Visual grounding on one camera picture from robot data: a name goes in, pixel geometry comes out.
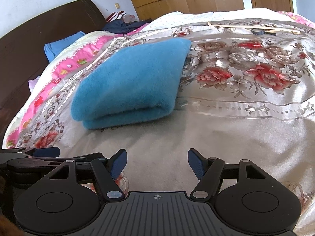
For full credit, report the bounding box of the white dotted sheet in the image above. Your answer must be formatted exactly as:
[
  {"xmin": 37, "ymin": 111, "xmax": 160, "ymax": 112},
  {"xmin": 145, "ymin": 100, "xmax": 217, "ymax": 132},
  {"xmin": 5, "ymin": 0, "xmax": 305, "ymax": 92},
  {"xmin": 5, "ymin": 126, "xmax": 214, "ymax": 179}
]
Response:
[{"xmin": 141, "ymin": 8, "xmax": 286, "ymax": 32}]

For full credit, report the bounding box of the teal fleece cloth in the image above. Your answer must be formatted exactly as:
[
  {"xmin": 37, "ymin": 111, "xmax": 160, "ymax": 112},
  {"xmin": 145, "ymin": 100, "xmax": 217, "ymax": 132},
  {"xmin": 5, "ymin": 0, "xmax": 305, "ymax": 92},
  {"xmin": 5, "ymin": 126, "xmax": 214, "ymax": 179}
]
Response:
[{"xmin": 70, "ymin": 38, "xmax": 191, "ymax": 129}]

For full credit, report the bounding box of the blue pillow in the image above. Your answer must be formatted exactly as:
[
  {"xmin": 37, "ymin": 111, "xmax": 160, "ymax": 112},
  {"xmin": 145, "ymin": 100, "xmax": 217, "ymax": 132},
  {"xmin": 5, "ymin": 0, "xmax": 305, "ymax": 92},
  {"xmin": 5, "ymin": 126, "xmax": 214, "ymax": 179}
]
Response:
[{"xmin": 44, "ymin": 31, "xmax": 85, "ymax": 62}]

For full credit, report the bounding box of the floral satin bedspread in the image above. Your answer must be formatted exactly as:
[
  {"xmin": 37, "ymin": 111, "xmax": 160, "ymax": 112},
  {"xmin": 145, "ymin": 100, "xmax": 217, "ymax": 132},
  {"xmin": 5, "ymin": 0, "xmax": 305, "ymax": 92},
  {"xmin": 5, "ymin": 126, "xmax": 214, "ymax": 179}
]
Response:
[{"xmin": 58, "ymin": 19, "xmax": 314, "ymax": 235}]

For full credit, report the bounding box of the dark wooden headboard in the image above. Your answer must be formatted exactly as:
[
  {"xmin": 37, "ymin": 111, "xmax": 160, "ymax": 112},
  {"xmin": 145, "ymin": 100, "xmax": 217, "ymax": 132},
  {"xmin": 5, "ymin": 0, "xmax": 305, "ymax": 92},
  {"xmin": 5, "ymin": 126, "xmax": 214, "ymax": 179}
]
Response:
[{"xmin": 1, "ymin": 0, "xmax": 106, "ymax": 137}]

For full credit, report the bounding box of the dark navy garment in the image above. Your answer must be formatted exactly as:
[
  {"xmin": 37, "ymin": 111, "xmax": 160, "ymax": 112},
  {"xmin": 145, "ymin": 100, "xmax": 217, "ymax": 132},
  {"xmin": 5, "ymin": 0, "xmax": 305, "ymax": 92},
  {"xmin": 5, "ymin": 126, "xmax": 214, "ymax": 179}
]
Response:
[{"xmin": 101, "ymin": 19, "xmax": 152, "ymax": 34}]

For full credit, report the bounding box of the long wooden stick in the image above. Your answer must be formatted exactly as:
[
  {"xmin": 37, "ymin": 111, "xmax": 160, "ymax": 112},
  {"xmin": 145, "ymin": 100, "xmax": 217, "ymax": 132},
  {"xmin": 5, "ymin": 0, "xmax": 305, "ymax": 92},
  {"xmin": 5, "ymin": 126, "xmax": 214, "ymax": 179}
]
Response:
[{"xmin": 208, "ymin": 21, "xmax": 302, "ymax": 35}]

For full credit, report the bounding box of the pink cartoon quilt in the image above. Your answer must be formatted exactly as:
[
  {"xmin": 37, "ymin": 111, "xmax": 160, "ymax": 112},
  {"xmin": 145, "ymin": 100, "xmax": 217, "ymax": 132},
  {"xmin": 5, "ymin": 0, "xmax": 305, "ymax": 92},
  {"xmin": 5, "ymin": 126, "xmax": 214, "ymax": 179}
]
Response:
[{"xmin": 2, "ymin": 31, "xmax": 149, "ymax": 149}]

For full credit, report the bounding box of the red white striped garment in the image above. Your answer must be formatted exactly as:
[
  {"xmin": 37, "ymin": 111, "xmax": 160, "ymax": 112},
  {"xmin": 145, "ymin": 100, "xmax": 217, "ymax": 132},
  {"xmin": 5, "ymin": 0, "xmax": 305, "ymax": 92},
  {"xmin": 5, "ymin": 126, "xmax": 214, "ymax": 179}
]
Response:
[{"xmin": 106, "ymin": 11, "xmax": 126, "ymax": 23}]

